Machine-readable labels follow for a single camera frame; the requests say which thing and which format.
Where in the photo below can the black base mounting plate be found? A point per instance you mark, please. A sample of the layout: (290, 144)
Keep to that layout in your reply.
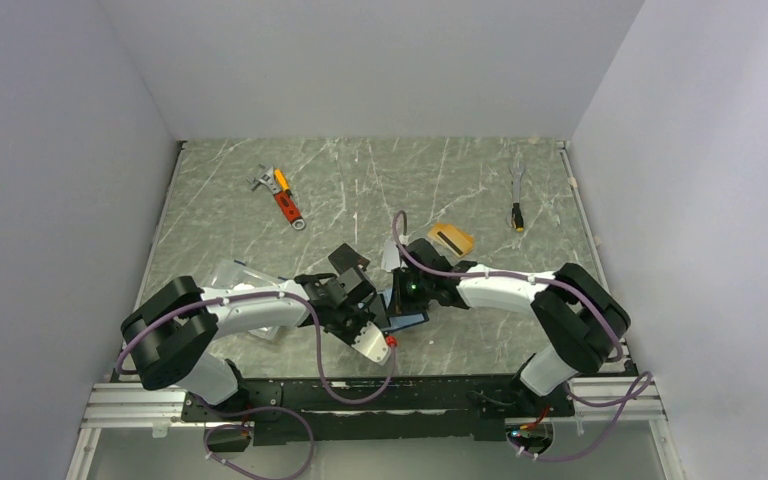
(481, 407)

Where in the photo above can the blue leather card holder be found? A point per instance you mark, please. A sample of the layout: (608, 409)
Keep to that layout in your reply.
(389, 323)

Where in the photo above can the red adjustable wrench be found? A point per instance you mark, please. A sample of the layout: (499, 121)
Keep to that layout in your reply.
(274, 181)

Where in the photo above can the grey wrench black handle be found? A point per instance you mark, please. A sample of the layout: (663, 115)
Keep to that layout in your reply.
(517, 169)

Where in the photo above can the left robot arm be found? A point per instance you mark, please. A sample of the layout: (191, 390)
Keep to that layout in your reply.
(168, 336)

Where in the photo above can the aluminium frame rail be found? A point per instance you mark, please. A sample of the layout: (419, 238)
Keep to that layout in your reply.
(128, 405)

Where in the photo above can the silver card stack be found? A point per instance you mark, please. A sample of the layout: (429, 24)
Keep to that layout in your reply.
(391, 256)

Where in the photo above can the black card stack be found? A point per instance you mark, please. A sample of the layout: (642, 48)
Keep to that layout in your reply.
(344, 258)

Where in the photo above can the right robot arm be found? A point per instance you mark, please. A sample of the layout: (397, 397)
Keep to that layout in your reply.
(582, 321)

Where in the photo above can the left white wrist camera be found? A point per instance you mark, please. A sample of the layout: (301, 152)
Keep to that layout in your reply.
(372, 344)

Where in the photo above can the clear plastic screw box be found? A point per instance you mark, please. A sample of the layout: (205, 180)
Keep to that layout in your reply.
(248, 309)

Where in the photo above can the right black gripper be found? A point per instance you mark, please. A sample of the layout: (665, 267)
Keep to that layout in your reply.
(400, 303)

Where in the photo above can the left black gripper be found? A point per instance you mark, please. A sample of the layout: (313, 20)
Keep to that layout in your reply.
(350, 338)

